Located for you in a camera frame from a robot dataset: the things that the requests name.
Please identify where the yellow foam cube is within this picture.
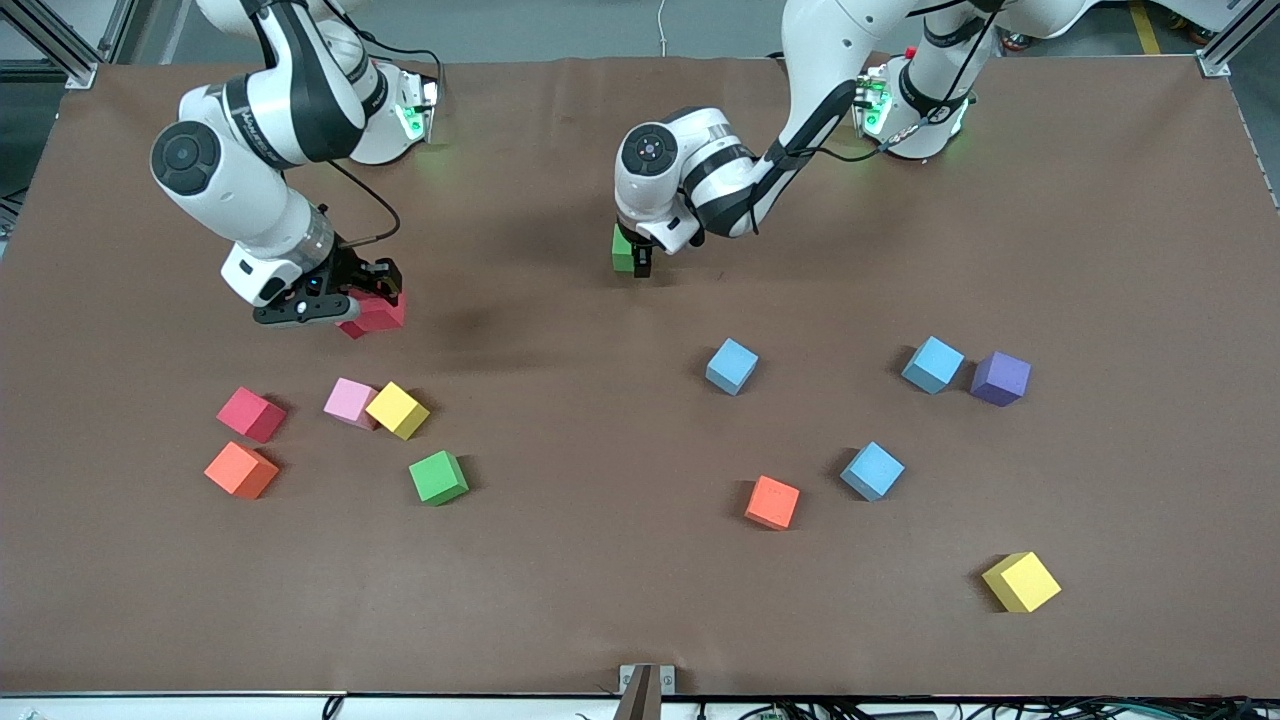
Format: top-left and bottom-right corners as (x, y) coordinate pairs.
(365, 381), (431, 441)
(981, 551), (1063, 614)

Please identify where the blue foam cube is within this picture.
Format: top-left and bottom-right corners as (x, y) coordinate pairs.
(705, 337), (760, 397)
(901, 335), (967, 396)
(839, 441), (906, 502)

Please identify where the purple foam cube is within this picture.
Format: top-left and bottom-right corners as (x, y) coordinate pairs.
(970, 351), (1032, 408)

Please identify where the left arm base connector panel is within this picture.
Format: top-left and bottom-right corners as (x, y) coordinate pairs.
(853, 70), (893, 138)

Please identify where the right arm base connector panel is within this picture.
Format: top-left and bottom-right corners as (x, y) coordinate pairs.
(388, 66), (442, 143)

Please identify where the pink foam cube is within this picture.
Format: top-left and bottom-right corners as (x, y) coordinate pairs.
(323, 377), (379, 432)

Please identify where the orange foam cube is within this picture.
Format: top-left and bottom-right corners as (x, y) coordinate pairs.
(203, 441), (281, 500)
(744, 475), (801, 531)

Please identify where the brown table cover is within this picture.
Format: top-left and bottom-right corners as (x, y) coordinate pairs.
(0, 52), (1280, 698)

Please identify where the aluminium frame profile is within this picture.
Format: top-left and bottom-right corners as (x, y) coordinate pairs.
(0, 0), (138, 91)
(1198, 0), (1280, 79)

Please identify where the grey metal bracket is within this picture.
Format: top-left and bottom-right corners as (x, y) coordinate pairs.
(613, 663), (678, 720)

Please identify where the black cable bundle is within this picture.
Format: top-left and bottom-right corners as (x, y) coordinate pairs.
(690, 697), (1280, 720)

